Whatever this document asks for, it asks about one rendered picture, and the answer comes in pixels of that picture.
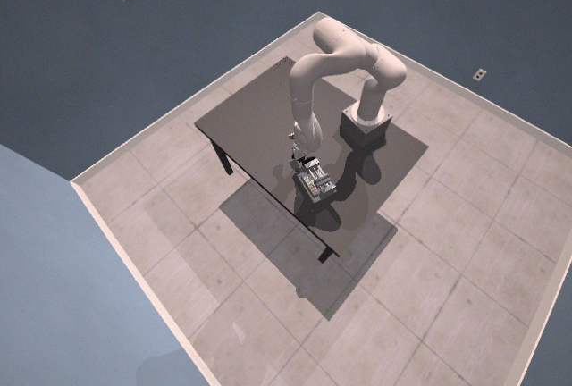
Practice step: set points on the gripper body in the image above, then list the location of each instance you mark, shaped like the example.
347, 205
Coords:
299, 153

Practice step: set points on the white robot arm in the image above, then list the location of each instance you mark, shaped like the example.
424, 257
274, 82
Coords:
344, 51

